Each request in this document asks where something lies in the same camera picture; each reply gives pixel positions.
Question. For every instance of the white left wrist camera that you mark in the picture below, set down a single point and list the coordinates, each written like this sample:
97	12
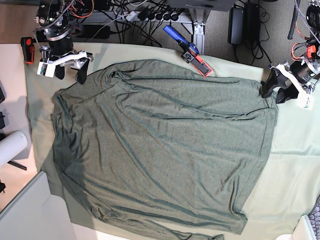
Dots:
305	101

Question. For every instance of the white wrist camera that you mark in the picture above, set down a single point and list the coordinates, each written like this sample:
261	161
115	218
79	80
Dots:
46	69
305	101

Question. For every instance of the white paper roll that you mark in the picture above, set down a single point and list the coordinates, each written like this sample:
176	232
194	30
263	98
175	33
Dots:
11	146

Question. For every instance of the white power strip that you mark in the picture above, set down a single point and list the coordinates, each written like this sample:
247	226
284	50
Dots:
162	16

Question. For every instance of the black power adapter brick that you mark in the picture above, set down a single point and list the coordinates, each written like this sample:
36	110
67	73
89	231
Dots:
235	26

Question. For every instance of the aluminium table leg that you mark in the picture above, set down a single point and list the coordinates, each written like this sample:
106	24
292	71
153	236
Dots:
199	18

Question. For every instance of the green long-sleeve T-shirt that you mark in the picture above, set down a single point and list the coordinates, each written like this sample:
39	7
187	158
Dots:
144	143

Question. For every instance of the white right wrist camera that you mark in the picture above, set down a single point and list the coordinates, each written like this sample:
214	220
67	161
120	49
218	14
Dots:
46	69

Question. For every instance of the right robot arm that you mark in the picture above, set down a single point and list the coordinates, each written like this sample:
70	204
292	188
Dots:
54	20

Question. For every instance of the light green table cloth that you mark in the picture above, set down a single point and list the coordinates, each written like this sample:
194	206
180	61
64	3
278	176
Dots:
287	188

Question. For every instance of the blue orange bar clamp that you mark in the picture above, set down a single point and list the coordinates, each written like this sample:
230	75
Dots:
190	53

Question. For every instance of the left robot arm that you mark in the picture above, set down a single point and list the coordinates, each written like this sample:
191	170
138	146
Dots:
307	25

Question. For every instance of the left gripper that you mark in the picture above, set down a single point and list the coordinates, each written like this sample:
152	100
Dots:
291	79

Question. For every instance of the red black corner clamp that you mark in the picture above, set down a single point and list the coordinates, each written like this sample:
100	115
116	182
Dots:
28	49

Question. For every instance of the white foam board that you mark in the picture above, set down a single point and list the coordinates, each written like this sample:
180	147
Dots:
36	214

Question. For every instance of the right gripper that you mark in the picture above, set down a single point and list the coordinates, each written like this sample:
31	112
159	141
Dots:
79	59

